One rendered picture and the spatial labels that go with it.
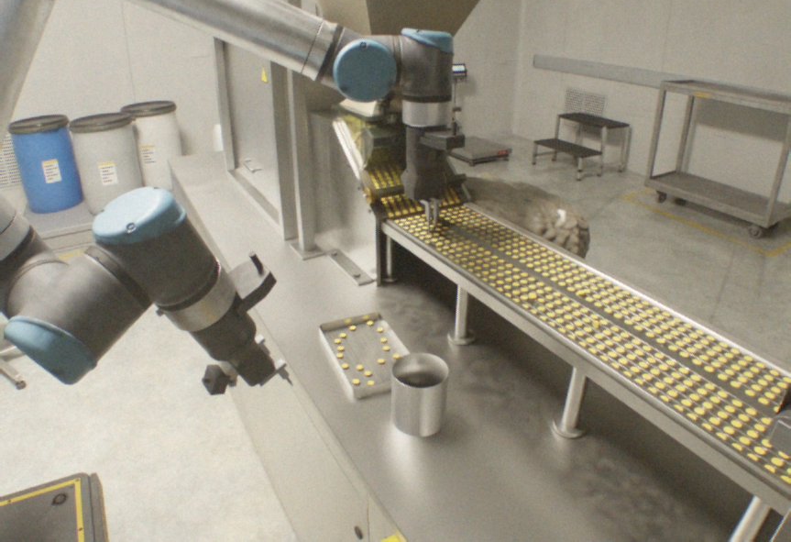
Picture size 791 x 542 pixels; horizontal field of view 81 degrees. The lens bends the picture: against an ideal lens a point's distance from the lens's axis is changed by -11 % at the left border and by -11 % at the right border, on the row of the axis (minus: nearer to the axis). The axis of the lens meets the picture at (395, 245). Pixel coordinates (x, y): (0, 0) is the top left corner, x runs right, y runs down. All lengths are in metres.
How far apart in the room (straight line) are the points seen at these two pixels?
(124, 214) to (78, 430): 1.68
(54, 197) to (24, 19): 3.08
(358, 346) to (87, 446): 1.38
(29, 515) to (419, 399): 1.07
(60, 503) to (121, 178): 2.55
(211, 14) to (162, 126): 3.21
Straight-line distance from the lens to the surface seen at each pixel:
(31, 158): 4.01
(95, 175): 3.70
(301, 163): 1.21
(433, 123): 0.93
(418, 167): 0.96
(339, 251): 1.27
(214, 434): 2.00
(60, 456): 2.13
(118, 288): 0.56
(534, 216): 1.07
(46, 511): 1.51
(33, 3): 1.03
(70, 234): 3.76
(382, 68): 0.76
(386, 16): 1.03
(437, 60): 0.92
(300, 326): 1.01
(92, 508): 1.46
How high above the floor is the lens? 1.35
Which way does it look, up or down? 25 degrees down
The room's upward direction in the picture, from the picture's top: straight up
